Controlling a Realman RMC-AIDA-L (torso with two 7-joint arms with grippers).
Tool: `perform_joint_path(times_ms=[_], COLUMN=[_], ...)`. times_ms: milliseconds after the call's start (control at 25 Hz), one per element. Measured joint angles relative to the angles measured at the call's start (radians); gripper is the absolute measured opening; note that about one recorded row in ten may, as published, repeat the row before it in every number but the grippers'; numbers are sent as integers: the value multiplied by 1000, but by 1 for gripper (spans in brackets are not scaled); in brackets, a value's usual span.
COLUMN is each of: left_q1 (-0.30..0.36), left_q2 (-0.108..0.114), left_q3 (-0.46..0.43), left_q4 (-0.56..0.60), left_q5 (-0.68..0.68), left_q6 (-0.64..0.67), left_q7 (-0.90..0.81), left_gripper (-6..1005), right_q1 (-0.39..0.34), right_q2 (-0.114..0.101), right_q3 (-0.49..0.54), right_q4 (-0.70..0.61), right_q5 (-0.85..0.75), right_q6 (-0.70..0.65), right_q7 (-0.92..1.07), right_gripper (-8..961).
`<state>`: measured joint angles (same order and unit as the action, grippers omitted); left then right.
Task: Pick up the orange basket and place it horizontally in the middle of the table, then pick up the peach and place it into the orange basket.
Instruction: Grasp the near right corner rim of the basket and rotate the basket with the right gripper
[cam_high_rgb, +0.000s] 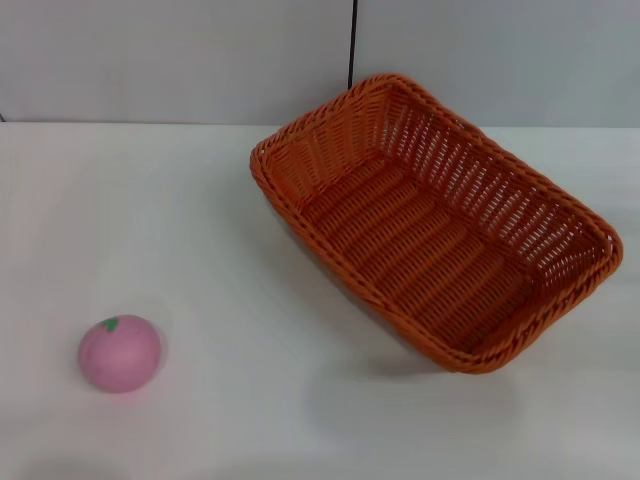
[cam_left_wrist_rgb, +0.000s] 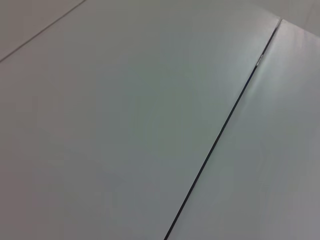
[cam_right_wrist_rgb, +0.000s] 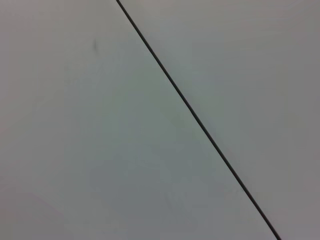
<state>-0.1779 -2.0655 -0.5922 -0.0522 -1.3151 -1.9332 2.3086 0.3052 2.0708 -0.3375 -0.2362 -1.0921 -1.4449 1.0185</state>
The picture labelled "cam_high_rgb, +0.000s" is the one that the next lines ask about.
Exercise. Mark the orange woven plastic basket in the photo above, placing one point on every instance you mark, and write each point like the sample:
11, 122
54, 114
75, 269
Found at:
430, 240

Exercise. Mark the pink toy peach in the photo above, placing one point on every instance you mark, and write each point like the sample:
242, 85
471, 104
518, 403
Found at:
120, 353

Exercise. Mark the black vertical wall strip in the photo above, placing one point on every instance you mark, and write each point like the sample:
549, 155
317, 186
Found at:
353, 40

